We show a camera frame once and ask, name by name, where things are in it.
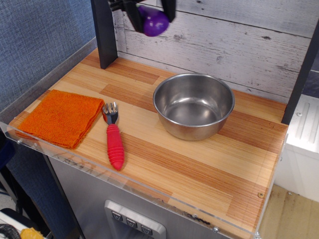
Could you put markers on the clear acrylic counter guard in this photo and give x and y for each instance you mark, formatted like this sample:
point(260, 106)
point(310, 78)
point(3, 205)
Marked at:
point(86, 186)

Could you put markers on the orange folded cloth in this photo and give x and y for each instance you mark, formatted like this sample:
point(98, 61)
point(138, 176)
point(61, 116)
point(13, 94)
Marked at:
point(62, 118)

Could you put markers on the purple toy eggplant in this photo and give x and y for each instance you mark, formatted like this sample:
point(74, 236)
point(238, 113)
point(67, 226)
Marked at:
point(155, 21)

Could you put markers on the stainless steel bowl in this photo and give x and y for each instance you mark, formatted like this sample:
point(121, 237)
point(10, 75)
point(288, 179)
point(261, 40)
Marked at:
point(193, 106)

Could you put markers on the silver button control panel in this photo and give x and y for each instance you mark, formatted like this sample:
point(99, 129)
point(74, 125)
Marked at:
point(126, 223)

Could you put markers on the white cabinet right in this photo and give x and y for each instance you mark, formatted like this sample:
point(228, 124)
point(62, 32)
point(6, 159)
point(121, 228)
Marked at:
point(298, 168)

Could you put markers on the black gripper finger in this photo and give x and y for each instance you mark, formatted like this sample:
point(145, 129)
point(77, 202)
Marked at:
point(169, 7)
point(130, 7)

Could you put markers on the black vertical post right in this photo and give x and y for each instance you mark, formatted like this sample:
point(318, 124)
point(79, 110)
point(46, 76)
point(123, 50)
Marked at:
point(302, 77)

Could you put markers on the red handled metal fork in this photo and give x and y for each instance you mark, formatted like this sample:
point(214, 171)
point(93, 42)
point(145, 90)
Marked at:
point(115, 147)

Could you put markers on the black vertical post left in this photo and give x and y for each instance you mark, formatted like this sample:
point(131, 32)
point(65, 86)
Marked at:
point(105, 32)

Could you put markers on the black vertical post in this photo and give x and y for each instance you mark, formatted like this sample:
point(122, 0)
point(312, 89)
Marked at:
point(105, 32)
point(302, 77)

